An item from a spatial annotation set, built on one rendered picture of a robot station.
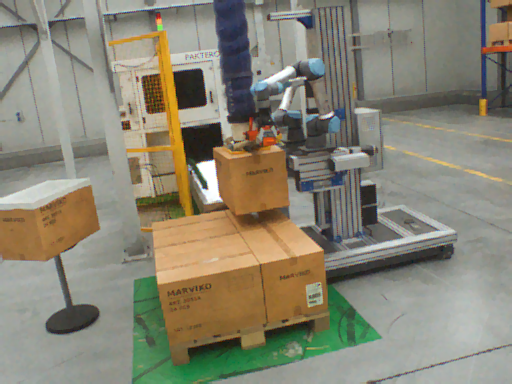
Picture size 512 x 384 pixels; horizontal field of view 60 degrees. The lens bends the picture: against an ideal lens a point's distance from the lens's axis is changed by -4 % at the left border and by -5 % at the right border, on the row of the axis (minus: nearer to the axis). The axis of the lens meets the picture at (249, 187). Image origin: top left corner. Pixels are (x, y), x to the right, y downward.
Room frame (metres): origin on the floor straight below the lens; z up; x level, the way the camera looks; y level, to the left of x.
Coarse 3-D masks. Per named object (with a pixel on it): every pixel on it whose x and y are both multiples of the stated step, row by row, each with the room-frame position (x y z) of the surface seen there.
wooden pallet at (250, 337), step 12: (324, 312) 2.54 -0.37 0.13; (264, 324) 2.50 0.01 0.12; (276, 324) 2.48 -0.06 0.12; (288, 324) 2.50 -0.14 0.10; (312, 324) 2.58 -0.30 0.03; (324, 324) 2.54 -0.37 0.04; (216, 336) 2.43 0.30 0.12; (228, 336) 2.42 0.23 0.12; (240, 336) 2.45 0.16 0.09; (252, 336) 2.45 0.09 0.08; (180, 348) 2.36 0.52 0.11; (180, 360) 2.36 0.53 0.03
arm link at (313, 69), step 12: (300, 60) 3.16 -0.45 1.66; (312, 60) 3.07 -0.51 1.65; (300, 72) 3.13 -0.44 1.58; (312, 72) 3.05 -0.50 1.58; (312, 84) 3.11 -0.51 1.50; (324, 96) 3.12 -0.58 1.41; (324, 108) 3.13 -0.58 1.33; (324, 120) 3.13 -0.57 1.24; (336, 120) 3.14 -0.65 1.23; (324, 132) 3.19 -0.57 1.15
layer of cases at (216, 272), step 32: (160, 224) 3.46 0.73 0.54; (192, 224) 3.36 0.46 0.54; (224, 224) 3.27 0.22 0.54; (256, 224) 3.18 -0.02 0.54; (288, 224) 3.09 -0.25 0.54; (160, 256) 2.77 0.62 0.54; (192, 256) 2.71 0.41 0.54; (224, 256) 2.65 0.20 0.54; (256, 256) 2.59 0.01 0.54; (288, 256) 2.53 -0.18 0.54; (320, 256) 2.55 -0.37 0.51; (160, 288) 2.36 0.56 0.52; (192, 288) 2.39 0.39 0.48; (224, 288) 2.43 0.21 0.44; (256, 288) 2.46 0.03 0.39; (288, 288) 2.50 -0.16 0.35; (320, 288) 2.54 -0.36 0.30; (192, 320) 2.39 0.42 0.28; (224, 320) 2.42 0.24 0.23; (256, 320) 2.46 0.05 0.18
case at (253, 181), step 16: (224, 160) 3.19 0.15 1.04; (240, 160) 3.06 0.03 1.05; (256, 160) 3.09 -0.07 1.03; (272, 160) 3.11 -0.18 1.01; (224, 176) 3.27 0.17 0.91; (240, 176) 3.06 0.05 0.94; (256, 176) 3.08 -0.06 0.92; (272, 176) 3.11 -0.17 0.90; (224, 192) 3.35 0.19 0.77; (240, 192) 3.05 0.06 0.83; (256, 192) 3.08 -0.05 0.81; (272, 192) 3.11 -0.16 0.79; (288, 192) 3.13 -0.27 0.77; (240, 208) 3.05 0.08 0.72; (256, 208) 3.08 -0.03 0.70; (272, 208) 3.10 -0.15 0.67
